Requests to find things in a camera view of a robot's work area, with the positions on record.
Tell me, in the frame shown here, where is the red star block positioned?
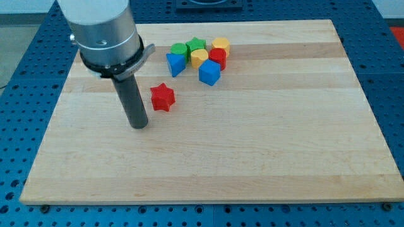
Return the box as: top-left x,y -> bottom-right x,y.
150,83 -> 175,112

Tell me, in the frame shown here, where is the yellow hexagon block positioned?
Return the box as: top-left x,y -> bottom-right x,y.
211,37 -> 230,57

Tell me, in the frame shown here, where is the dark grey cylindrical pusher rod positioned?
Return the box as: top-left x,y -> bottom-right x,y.
112,76 -> 148,129

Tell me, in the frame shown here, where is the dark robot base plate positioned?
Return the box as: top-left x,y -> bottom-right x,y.
174,0 -> 244,11

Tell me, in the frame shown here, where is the green star block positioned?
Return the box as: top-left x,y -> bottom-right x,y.
186,37 -> 206,58

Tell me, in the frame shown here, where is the blue cube block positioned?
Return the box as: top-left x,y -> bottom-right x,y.
198,60 -> 221,86

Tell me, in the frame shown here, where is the green cylinder block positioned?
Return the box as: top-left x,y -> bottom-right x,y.
170,43 -> 189,63

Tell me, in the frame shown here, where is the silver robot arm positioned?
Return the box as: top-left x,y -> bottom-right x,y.
57,0 -> 155,129

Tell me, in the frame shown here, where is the blue triangle block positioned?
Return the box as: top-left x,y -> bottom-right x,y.
166,53 -> 186,78

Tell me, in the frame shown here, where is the red cylinder block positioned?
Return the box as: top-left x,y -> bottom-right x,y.
209,48 -> 227,71

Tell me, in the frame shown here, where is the light wooden board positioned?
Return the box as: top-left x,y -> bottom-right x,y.
20,20 -> 403,205

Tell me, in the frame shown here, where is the yellow heart block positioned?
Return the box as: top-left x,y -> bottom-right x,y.
191,49 -> 209,69

